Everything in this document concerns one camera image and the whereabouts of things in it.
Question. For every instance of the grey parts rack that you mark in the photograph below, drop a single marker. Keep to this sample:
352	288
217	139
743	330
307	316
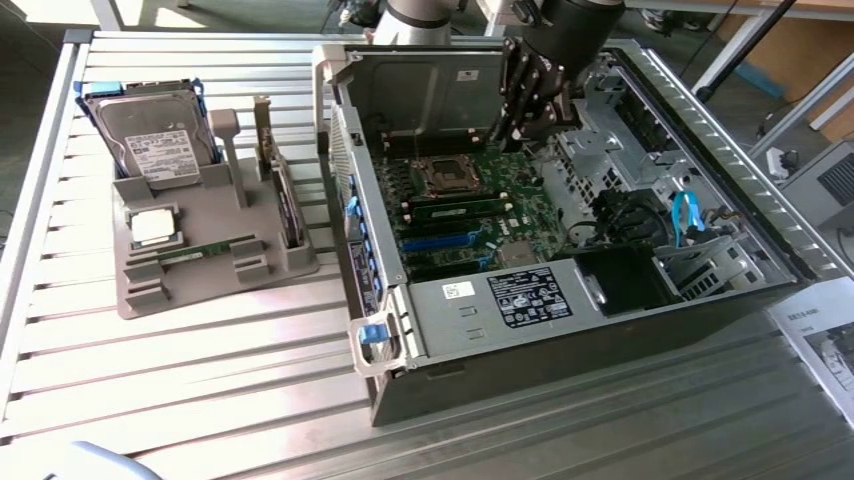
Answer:
200	285

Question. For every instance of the brown cardboard box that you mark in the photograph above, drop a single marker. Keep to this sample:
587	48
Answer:
781	55

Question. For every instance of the grey computer tower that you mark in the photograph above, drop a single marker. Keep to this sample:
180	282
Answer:
823	190

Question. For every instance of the black open PC case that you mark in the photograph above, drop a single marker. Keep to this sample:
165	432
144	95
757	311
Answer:
534	370

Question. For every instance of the printed paper sheet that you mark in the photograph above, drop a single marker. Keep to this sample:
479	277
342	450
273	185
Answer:
821	345

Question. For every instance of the white power strip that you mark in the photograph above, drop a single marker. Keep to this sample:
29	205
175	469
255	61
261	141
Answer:
779	162

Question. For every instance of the graphics card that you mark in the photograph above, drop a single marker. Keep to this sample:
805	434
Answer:
283	190

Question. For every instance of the black tripod pole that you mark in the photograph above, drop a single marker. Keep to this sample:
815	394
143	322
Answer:
727	60

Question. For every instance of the light blue chair back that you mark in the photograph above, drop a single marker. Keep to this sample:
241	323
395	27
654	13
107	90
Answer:
100	462

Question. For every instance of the white desk frame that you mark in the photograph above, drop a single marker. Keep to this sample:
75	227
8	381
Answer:
794	87

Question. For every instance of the blue disk caddy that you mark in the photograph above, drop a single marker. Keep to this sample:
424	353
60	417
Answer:
203	107

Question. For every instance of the silver chipset heatsink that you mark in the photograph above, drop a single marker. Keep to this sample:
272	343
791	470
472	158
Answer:
520	256

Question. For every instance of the green motherboard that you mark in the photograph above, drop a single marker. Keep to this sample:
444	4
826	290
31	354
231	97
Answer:
460	235

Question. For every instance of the grey power supply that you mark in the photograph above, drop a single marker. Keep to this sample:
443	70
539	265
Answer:
467	310

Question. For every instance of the grey disk bay cage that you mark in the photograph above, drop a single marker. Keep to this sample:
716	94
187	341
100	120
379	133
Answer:
700	270

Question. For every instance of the silver hard disk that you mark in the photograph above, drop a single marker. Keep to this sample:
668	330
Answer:
156	142

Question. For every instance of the green RAM stick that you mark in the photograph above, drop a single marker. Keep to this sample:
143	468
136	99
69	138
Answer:
193	252

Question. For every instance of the blue expansion slot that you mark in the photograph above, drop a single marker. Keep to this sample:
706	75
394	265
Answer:
440	241

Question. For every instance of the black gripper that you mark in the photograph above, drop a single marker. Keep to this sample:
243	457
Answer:
540	85

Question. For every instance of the blue case latch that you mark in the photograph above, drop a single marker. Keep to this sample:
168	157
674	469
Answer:
372	334

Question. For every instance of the installed black RAM stick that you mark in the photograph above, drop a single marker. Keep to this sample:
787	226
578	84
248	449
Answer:
460	207

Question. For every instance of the silver CPU chip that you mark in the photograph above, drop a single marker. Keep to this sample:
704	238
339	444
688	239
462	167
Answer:
153	227

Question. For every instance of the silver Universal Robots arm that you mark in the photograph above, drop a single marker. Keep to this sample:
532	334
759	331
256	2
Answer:
414	17

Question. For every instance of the CPU socket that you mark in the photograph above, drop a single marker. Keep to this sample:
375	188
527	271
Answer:
446	175

